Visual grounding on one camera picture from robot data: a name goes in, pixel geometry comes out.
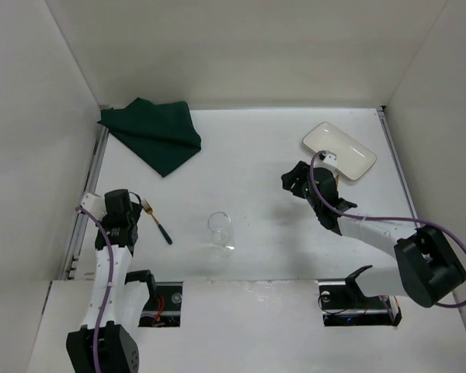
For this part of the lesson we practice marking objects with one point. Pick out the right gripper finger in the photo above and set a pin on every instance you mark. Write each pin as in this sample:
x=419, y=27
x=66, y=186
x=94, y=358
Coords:
x=291, y=183
x=299, y=173

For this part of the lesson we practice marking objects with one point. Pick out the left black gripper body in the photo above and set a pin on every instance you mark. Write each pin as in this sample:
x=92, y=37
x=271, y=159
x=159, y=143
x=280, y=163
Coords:
x=131, y=214

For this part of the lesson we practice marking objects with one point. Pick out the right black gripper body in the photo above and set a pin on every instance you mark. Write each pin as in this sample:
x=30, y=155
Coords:
x=295, y=180

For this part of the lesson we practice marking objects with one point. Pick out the gold fork with dark handle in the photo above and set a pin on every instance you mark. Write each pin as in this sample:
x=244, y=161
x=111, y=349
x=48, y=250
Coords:
x=149, y=210

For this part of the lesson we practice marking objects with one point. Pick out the white rectangular plate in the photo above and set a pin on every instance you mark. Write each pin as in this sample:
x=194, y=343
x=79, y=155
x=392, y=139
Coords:
x=353, y=159

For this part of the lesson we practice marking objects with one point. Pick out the clear wine glass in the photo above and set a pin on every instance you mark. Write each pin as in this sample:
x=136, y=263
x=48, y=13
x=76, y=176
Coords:
x=221, y=234

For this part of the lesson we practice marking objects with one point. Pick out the dark green cloth napkin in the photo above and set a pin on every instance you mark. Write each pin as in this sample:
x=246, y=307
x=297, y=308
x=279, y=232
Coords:
x=162, y=135

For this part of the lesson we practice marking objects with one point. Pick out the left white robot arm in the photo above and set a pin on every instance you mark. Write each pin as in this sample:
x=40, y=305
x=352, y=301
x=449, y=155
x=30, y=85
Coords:
x=104, y=341

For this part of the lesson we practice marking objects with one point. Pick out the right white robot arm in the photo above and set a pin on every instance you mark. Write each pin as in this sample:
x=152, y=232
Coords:
x=425, y=267

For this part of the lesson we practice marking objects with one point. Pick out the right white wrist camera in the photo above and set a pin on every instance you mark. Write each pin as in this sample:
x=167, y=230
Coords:
x=328, y=160

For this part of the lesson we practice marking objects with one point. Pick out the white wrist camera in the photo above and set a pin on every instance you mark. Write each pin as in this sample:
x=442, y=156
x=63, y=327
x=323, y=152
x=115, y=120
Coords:
x=328, y=160
x=94, y=204

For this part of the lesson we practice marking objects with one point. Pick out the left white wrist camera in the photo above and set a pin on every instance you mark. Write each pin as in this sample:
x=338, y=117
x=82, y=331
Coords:
x=94, y=204

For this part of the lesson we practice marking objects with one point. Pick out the right aluminium rail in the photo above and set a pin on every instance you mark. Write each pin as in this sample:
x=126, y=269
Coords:
x=384, y=123

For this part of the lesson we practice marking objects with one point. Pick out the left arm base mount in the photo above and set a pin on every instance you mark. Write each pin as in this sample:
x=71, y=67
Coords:
x=164, y=311

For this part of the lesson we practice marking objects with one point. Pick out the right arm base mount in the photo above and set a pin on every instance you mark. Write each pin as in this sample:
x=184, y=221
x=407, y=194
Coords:
x=342, y=305

